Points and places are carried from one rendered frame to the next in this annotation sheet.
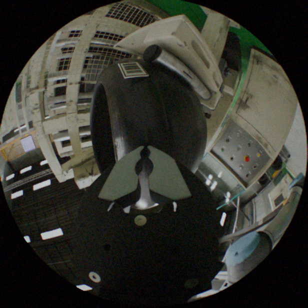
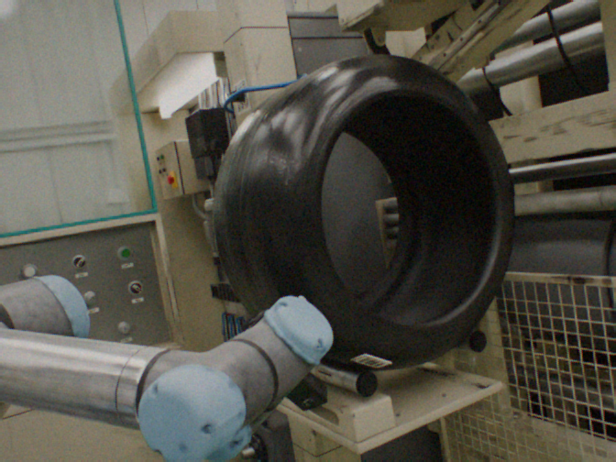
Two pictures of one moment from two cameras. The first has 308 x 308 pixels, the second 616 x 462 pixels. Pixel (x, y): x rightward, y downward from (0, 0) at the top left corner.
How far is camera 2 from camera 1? 0.87 m
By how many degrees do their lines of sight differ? 40
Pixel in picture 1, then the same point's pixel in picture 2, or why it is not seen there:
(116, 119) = (356, 314)
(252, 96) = not seen: hidden behind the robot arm
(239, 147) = (91, 308)
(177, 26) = (354, 428)
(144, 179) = (300, 287)
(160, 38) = (366, 406)
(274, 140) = (19, 436)
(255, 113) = not seen: hidden behind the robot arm
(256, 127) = not seen: hidden behind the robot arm
